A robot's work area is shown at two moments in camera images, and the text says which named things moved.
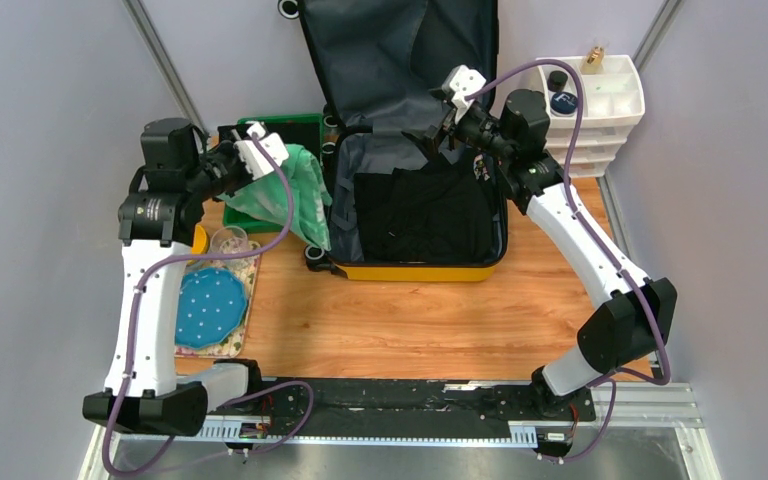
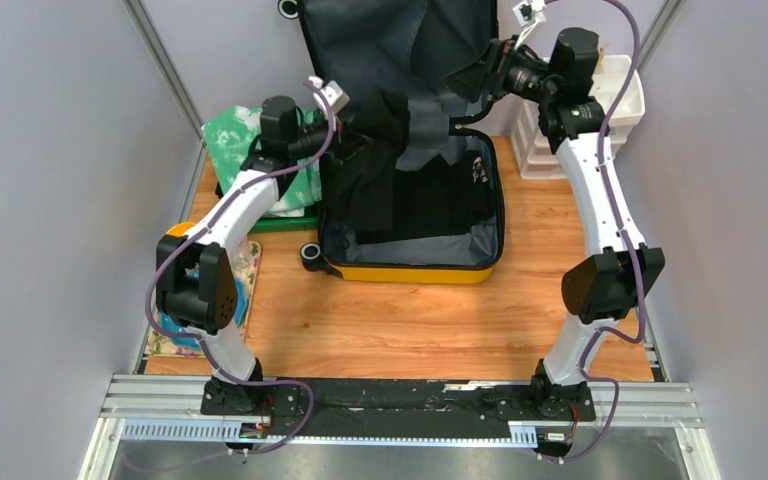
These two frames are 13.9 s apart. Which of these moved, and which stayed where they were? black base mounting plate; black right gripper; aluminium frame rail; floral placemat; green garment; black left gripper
Moved: green garment; black right gripper; black left gripper
Stayed: black base mounting plate; floral placemat; aluminium frame rail
